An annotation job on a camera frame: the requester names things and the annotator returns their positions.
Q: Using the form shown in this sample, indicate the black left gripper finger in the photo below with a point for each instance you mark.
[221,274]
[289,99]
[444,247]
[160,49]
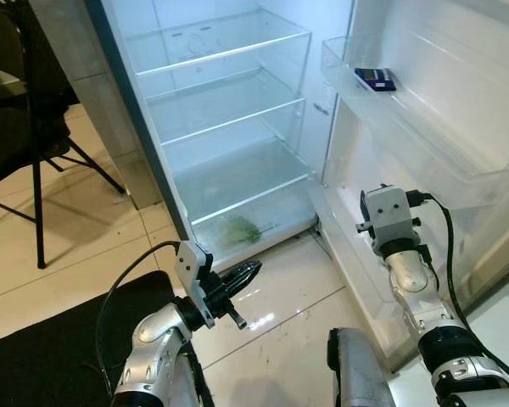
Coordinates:
[240,270]
[244,283]

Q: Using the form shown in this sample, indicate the black floor mat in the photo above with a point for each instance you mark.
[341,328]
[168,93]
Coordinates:
[51,348]

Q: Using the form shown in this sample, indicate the clear glass fridge shelf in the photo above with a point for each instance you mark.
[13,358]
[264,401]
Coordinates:
[237,182]
[212,47]
[225,110]

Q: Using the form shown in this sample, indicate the small blue box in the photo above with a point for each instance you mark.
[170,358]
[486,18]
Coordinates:
[376,80]

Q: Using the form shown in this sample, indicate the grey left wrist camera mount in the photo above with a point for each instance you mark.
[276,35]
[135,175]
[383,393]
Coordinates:
[189,271]

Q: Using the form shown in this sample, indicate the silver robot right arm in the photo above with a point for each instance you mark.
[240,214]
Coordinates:
[445,348]

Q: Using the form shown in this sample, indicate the green leafy vegetable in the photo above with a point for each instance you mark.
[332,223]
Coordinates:
[239,231]

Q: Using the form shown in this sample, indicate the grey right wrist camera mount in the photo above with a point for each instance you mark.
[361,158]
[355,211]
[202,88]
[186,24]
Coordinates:
[390,216]

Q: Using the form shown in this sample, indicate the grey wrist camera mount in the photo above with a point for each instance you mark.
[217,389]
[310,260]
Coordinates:
[390,216]
[189,271]

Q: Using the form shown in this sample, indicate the silver fridge compartment door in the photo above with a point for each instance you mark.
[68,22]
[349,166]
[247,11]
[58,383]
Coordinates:
[458,68]

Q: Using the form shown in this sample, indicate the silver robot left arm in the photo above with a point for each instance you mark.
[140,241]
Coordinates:
[153,348]

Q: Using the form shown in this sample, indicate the black folding chair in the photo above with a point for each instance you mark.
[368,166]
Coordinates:
[36,170]

